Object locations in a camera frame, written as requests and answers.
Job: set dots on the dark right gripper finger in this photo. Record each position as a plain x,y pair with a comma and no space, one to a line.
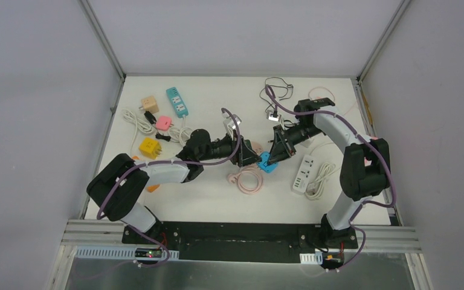
290,151
278,149

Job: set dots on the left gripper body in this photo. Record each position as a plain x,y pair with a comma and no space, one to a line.
239,148

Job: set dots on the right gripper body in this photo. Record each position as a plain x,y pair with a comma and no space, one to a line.
300,133

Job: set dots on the round pink socket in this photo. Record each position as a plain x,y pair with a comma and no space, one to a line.
257,147

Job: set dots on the blue cube socket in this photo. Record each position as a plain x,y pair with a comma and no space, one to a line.
264,165

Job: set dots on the pink cube socket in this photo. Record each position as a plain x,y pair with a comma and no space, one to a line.
163,123

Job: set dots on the teal power strip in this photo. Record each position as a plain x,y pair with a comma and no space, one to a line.
177,102

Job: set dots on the yellow cube socket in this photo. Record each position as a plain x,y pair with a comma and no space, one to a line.
150,148

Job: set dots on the orange power strip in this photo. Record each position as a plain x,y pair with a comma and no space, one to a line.
152,188

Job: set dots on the beige dragon cube adapter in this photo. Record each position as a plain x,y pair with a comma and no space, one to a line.
149,104

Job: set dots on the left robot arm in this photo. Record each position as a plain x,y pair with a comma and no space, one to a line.
117,187

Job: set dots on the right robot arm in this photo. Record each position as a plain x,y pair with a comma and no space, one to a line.
365,170

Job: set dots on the white power strip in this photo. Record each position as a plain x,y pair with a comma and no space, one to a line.
306,173

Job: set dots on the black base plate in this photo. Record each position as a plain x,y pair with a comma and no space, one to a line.
247,242

